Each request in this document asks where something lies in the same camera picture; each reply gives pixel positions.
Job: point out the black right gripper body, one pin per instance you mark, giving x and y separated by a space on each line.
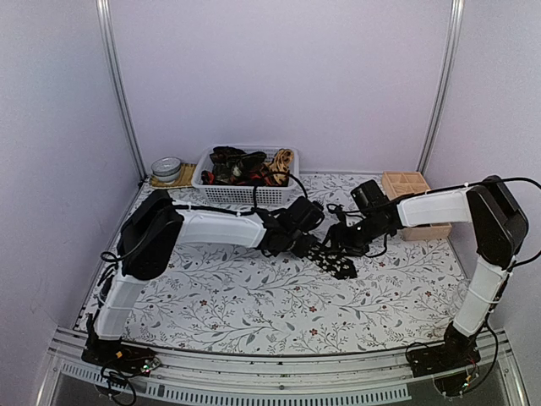
357 240

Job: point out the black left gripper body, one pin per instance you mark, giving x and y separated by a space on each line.
302 251

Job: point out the black white floral tie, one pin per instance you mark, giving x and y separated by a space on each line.
337 265

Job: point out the white plastic basket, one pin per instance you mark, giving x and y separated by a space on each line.
233 194

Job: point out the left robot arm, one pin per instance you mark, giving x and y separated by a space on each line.
147 241

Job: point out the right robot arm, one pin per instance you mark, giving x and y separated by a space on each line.
492 230

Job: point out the yellow beetle print tie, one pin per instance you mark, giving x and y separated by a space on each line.
280 166

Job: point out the dark floral brown tie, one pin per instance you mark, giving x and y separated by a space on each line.
237 160

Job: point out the red navy striped tie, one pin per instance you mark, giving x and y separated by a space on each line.
225 177

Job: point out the clear plastic cup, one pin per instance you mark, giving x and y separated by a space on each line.
458 295

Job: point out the woven bamboo mat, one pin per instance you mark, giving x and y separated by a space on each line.
182 178

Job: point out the patterned ceramic bowl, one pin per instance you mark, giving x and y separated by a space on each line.
166 169

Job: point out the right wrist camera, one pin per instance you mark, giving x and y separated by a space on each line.
338 211

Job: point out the front aluminium rail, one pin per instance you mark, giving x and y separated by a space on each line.
194 378

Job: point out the right aluminium frame post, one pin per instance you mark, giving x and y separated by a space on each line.
449 57

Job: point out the aluminium frame post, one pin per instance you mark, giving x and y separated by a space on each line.
449 57
103 8

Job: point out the left aluminium frame post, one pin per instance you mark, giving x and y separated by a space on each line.
103 8

